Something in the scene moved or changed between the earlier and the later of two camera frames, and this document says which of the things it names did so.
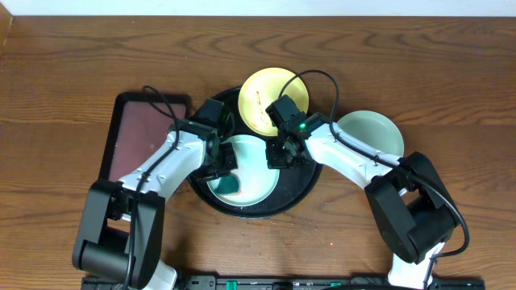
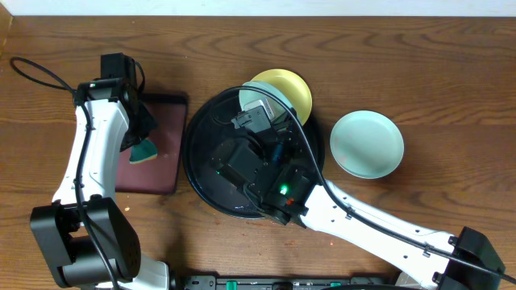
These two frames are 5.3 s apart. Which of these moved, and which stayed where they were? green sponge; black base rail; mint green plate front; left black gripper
Moved: mint green plate front; green sponge; left black gripper
Stayed: black base rail
